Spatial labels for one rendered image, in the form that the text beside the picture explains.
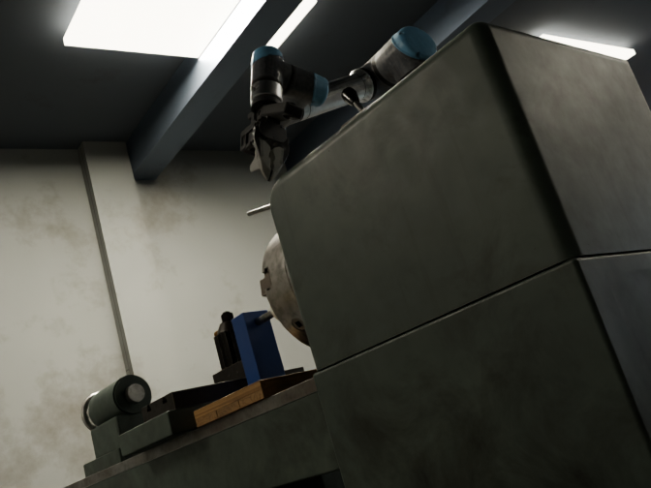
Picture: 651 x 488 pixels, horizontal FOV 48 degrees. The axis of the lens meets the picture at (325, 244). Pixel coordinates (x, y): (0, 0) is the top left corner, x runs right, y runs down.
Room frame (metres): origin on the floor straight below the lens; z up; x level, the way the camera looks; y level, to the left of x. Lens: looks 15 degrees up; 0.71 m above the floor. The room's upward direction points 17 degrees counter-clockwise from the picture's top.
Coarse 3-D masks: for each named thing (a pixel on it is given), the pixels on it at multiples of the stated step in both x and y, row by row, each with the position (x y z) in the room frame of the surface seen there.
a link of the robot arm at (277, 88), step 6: (258, 84) 1.52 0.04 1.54; (264, 84) 1.51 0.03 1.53; (270, 84) 1.52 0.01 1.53; (276, 84) 1.53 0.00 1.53; (252, 90) 1.52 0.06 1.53; (258, 90) 1.51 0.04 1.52; (264, 90) 1.51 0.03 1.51; (270, 90) 1.51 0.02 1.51; (276, 90) 1.52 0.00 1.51; (282, 90) 1.55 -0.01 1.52; (252, 96) 1.52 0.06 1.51; (258, 96) 1.52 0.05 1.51; (276, 96) 1.52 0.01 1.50; (282, 96) 1.55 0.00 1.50; (282, 102) 1.55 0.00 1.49
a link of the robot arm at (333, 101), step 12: (360, 72) 1.87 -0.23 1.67; (372, 72) 1.88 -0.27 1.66; (336, 84) 1.81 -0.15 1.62; (348, 84) 1.83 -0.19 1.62; (360, 84) 1.86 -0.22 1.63; (372, 84) 1.87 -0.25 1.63; (384, 84) 1.89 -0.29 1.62; (336, 96) 1.80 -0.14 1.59; (360, 96) 1.88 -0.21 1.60; (372, 96) 1.90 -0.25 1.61; (312, 108) 1.76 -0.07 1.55; (324, 108) 1.79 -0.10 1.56; (300, 120) 1.76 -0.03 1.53
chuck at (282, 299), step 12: (276, 240) 1.57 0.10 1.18; (276, 252) 1.54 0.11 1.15; (264, 264) 1.57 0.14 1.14; (276, 264) 1.53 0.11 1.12; (276, 276) 1.53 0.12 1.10; (276, 288) 1.54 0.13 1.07; (288, 288) 1.51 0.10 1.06; (276, 300) 1.55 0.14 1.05; (288, 300) 1.53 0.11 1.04; (276, 312) 1.57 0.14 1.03; (288, 312) 1.55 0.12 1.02; (288, 324) 1.57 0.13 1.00; (300, 336) 1.59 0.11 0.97
